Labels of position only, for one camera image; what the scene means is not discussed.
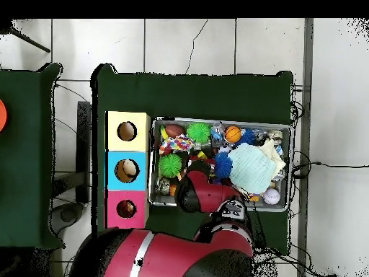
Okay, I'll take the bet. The cream waffle cloth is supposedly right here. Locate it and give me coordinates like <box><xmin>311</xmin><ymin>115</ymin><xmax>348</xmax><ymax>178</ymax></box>
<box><xmin>259</xmin><ymin>138</ymin><xmax>286</xmax><ymax>180</ymax></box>

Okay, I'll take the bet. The dark green table cloth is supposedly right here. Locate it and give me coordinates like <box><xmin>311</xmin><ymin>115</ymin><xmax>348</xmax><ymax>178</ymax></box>
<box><xmin>0</xmin><ymin>63</ymin><xmax>65</xmax><ymax>250</ymax></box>
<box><xmin>91</xmin><ymin>63</ymin><xmax>294</xmax><ymax>254</ymax></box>

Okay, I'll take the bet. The large blue fuzzy eyed ball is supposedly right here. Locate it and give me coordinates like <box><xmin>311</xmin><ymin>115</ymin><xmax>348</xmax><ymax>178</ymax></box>
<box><xmin>213</xmin><ymin>151</ymin><xmax>234</xmax><ymax>179</ymax></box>

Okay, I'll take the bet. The metal wire mesh bin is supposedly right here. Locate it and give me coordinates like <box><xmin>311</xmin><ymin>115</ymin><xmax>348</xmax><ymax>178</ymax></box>
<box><xmin>148</xmin><ymin>116</ymin><xmax>292</xmax><ymax>213</ymax></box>

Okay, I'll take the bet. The black panel stand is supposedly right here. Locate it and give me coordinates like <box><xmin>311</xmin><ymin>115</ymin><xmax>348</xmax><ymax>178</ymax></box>
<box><xmin>76</xmin><ymin>100</ymin><xmax>92</xmax><ymax>204</ymax></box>

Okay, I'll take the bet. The wooden box with three holes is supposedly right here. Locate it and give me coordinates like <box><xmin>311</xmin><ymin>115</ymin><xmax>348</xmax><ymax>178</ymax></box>
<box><xmin>104</xmin><ymin>110</ymin><xmax>151</xmax><ymax>229</ymax></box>

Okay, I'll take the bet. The brown toy football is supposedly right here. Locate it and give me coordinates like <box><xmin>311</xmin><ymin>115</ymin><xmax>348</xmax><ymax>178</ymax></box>
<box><xmin>163</xmin><ymin>123</ymin><xmax>186</xmax><ymax>139</ymax></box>

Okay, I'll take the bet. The green spiky puffer ball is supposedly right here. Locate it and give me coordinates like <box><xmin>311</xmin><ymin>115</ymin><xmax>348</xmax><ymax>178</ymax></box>
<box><xmin>186</xmin><ymin>122</ymin><xmax>211</xmax><ymax>144</ymax></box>
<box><xmin>158</xmin><ymin>153</ymin><xmax>183</xmax><ymax>179</ymax></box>

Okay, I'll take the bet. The orange disc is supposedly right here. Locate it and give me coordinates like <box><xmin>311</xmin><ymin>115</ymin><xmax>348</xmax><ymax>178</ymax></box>
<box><xmin>0</xmin><ymin>99</ymin><xmax>8</xmax><ymax>133</ymax></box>

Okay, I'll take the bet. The grey round base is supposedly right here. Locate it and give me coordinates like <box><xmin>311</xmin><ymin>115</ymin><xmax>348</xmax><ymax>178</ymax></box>
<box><xmin>51</xmin><ymin>201</ymin><xmax>84</xmax><ymax>234</ymax></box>

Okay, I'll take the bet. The colourful dot print cloth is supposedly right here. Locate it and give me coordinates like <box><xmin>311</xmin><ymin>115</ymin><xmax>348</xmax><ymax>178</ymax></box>
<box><xmin>159</xmin><ymin>134</ymin><xmax>195</xmax><ymax>155</ymax></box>

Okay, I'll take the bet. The light blue waffle cloth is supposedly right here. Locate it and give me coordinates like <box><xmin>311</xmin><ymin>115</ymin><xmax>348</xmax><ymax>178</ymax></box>
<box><xmin>227</xmin><ymin>143</ymin><xmax>277</xmax><ymax>195</ymax></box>

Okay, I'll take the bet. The orange toy basketball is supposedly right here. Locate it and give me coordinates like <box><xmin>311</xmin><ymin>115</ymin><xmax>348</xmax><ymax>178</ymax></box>
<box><xmin>223</xmin><ymin>126</ymin><xmax>242</xmax><ymax>144</ymax></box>

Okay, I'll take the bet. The black tripod leg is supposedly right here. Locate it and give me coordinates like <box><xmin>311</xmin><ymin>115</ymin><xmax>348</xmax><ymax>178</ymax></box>
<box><xmin>0</xmin><ymin>19</ymin><xmax>51</xmax><ymax>53</ymax></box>

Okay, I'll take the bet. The white baseball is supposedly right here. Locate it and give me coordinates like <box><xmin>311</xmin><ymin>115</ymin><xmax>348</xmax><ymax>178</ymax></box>
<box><xmin>263</xmin><ymin>188</ymin><xmax>281</xmax><ymax>205</ymax></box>

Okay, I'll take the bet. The black power cable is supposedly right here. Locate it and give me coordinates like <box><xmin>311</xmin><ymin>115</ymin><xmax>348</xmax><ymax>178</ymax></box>
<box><xmin>292</xmin><ymin>161</ymin><xmax>369</xmax><ymax>177</ymax></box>

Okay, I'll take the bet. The small blue fuzzy eyed ball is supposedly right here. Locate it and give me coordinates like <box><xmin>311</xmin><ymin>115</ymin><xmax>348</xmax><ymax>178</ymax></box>
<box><xmin>237</xmin><ymin>128</ymin><xmax>257</xmax><ymax>146</ymax></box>

